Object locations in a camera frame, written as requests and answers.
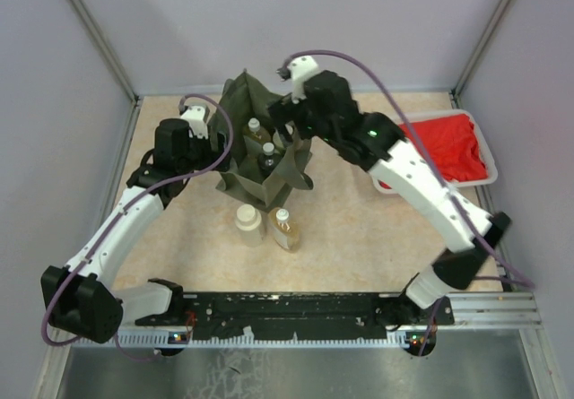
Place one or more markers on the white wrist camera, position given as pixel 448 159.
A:
pixel 298 70
pixel 195 116

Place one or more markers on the amber liquid bottle white cap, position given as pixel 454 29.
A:
pixel 255 136

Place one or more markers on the green canvas bag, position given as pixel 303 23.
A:
pixel 242 98

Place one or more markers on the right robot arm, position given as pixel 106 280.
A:
pixel 381 148

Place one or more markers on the red cloth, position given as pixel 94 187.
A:
pixel 457 148

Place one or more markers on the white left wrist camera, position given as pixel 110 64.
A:
pixel 195 116

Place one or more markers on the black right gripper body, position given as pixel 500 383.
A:
pixel 284 110

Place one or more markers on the clear bottle white cap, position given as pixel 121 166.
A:
pixel 268 159

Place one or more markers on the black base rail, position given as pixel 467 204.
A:
pixel 305 316

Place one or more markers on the aluminium frame post left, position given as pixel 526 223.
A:
pixel 103 46

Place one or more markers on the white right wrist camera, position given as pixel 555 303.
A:
pixel 298 70

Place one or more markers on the white plastic basket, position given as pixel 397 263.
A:
pixel 491 166

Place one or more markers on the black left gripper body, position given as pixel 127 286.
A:
pixel 200 155

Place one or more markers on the aluminium frame post right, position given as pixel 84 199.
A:
pixel 499 13

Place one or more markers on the aluminium frame post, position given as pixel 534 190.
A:
pixel 499 13
pixel 103 46

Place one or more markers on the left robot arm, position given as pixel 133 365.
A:
pixel 78 296

